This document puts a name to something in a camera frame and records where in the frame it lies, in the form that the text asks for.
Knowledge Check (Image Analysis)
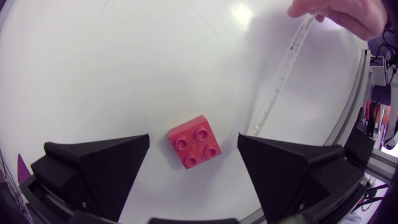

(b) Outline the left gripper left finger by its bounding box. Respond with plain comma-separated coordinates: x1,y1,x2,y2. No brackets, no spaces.
30,133,151,223

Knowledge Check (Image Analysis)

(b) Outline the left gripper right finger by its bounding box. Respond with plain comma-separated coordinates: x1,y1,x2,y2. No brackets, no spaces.
237,133,367,224

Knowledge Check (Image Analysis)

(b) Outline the clear plastic ruler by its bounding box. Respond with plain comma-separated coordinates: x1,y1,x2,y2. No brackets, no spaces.
252,14,317,135

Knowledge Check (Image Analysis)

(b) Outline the red toy brick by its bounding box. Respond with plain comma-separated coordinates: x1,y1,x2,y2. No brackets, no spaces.
167,114,223,170

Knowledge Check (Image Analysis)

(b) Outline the person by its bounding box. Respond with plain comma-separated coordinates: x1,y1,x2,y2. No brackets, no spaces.
286,0,388,42

